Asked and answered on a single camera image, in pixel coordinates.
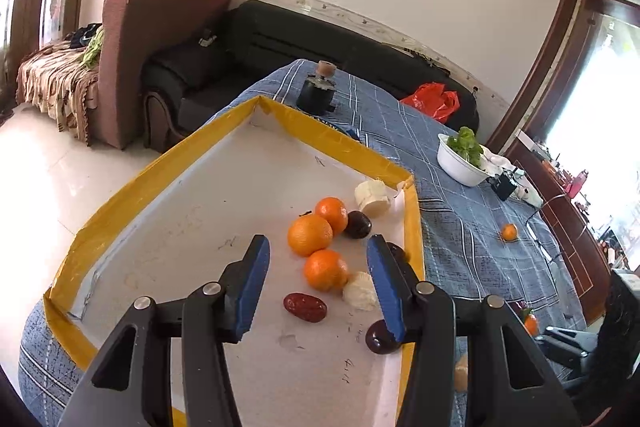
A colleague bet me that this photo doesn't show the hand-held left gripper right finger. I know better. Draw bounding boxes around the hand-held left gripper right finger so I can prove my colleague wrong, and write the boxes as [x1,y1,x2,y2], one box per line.
[366,234,583,427]

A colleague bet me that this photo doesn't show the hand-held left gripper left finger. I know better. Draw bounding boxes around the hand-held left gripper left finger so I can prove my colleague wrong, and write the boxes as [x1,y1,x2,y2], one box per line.
[59,234,272,427]

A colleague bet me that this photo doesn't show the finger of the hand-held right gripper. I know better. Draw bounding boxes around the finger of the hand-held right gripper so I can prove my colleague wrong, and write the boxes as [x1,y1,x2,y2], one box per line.
[537,326,598,358]

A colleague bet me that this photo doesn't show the peeled banana piece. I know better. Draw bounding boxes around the peeled banana piece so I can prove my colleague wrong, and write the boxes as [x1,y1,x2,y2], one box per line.
[342,272,381,312]
[454,354,471,393]
[354,179,392,219]

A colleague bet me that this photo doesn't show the dark purple plum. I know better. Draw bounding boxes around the dark purple plum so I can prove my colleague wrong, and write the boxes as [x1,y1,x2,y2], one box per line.
[386,242,411,264]
[343,210,373,240]
[365,319,403,355]

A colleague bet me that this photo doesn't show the red date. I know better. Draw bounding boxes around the red date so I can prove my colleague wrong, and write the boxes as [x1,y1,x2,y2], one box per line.
[283,292,328,324]

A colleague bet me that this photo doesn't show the large orange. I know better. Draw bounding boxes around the large orange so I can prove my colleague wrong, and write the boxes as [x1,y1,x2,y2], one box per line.
[287,214,334,258]

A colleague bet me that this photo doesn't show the white tray with yellow edges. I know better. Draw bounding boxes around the white tray with yellow edges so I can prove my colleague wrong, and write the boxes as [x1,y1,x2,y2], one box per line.
[44,95,426,427]

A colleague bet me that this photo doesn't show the wooden cabinet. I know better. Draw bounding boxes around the wooden cabinet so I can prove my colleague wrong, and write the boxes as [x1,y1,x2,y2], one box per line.
[500,142,613,325]

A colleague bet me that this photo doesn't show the blue plaid tablecloth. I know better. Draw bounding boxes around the blue plaid tablecloth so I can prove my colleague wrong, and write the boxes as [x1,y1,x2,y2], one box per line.
[17,58,588,427]

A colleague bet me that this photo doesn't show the white bowl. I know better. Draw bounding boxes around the white bowl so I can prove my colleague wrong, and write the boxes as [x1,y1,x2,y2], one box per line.
[437,133,493,188]

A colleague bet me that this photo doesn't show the white cloth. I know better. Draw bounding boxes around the white cloth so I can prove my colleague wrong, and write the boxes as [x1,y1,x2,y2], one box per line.
[480,147,543,208]

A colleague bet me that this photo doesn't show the pink bottle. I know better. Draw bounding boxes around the pink bottle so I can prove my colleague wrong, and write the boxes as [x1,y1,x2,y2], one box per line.
[565,169,588,198]

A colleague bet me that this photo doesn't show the small black device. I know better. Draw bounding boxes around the small black device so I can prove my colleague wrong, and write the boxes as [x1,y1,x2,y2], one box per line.
[491,171,520,202]

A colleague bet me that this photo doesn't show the green leafy vegetables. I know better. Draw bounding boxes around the green leafy vegetables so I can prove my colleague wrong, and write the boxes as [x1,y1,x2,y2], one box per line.
[447,127,485,168]

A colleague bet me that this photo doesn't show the red plastic bag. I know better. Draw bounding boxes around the red plastic bag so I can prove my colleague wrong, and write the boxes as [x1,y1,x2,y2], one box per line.
[400,82,460,124]

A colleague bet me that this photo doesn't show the black jar with cork lid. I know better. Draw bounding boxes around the black jar with cork lid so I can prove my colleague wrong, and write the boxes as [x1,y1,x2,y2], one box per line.
[296,60,337,115]

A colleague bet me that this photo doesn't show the black leather sofa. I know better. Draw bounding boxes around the black leather sofa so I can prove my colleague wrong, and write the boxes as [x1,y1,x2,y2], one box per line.
[142,0,480,155]

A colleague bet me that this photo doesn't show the brown armchair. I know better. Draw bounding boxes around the brown armchair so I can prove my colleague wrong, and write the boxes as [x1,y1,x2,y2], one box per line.
[97,0,233,151]

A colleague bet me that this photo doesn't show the brown patterned blanket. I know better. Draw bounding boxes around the brown patterned blanket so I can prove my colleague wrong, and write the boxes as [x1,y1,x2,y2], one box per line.
[15,39,101,145]

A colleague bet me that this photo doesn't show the green cloth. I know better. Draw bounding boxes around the green cloth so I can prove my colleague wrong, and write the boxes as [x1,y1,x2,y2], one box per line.
[81,27,105,68]

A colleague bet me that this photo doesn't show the dark clothing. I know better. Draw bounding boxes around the dark clothing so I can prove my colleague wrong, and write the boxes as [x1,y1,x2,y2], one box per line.
[67,24,101,48]

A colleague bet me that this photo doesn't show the wooden door frame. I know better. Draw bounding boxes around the wooden door frame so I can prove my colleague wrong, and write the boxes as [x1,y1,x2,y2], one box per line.
[485,0,640,152]

